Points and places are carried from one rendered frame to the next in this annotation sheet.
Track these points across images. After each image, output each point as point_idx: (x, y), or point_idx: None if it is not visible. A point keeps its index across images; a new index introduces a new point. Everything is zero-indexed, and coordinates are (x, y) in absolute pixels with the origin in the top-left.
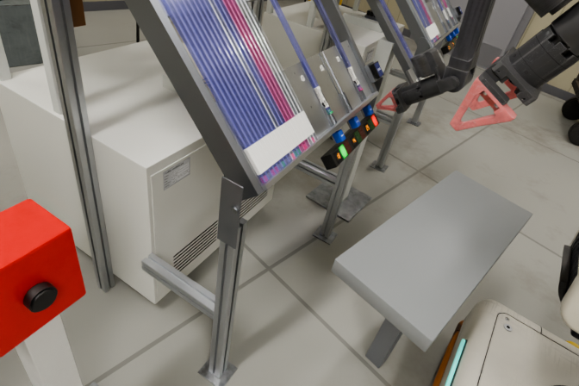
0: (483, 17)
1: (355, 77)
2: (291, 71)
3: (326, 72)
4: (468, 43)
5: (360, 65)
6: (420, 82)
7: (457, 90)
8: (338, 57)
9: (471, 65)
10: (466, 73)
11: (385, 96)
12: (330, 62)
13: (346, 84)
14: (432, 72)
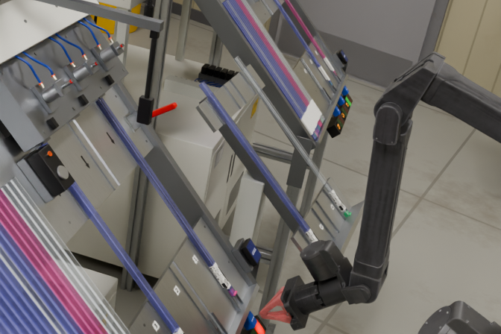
0: (388, 219)
1: (224, 279)
2: (140, 325)
3: (185, 293)
4: (374, 246)
5: (226, 249)
6: (318, 285)
7: (370, 300)
8: (194, 256)
9: (383, 269)
10: (379, 282)
11: (272, 303)
12: (186, 272)
13: (213, 295)
14: (334, 274)
